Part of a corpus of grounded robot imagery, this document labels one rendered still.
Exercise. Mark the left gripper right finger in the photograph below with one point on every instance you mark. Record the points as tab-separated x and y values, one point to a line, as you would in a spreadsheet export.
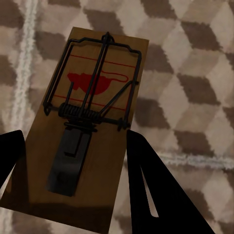
177	213

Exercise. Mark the mousetrap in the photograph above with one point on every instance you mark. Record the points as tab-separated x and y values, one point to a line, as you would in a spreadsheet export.
70	165

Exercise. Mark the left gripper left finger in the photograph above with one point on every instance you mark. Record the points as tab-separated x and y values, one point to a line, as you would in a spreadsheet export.
11	145

